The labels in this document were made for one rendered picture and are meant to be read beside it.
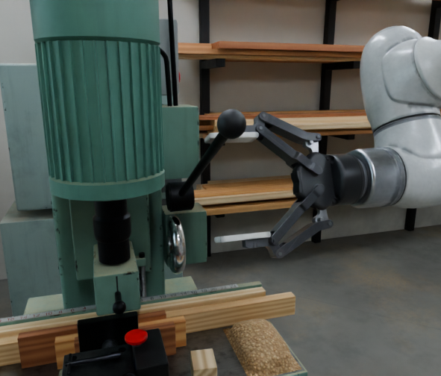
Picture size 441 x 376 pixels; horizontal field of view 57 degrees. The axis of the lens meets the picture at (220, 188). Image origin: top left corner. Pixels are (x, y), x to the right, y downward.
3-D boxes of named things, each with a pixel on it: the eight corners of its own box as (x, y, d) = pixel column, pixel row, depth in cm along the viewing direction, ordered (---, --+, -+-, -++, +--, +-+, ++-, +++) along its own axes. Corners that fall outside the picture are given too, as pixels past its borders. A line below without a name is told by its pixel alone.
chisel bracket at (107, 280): (97, 325, 64) (92, 277, 62) (96, 284, 77) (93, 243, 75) (144, 318, 66) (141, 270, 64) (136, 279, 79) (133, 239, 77)
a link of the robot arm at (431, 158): (370, 216, 65) (354, 139, 68) (447, 209, 69) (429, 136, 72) (418, 203, 55) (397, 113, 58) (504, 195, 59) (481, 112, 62)
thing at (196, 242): (166, 267, 87) (165, 214, 84) (162, 254, 94) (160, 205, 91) (209, 262, 90) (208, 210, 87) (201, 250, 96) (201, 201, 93)
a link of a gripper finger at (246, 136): (259, 136, 55) (258, 131, 55) (210, 138, 53) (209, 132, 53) (251, 142, 58) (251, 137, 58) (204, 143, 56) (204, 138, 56)
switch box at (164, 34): (152, 95, 89) (149, 18, 85) (147, 94, 98) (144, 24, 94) (180, 95, 91) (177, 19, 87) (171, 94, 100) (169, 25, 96)
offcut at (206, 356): (217, 389, 60) (217, 367, 59) (193, 392, 60) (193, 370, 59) (213, 368, 65) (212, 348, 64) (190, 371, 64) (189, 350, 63)
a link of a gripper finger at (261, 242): (275, 236, 56) (278, 257, 55) (241, 239, 54) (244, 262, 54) (280, 235, 54) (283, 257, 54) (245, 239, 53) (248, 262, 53)
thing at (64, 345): (57, 369, 65) (54, 343, 63) (58, 362, 66) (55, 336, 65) (186, 345, 70) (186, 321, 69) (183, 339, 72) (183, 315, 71)
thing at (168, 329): (77, 373, 64) (74, 343, 62) (77, 365, 65) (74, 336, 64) (176, 354, 68) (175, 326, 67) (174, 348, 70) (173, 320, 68)
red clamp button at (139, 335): (125, 349, 52) (124, 342, 51) (124, 336, 54) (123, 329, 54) (148, 345, 52) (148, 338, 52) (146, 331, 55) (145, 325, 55)
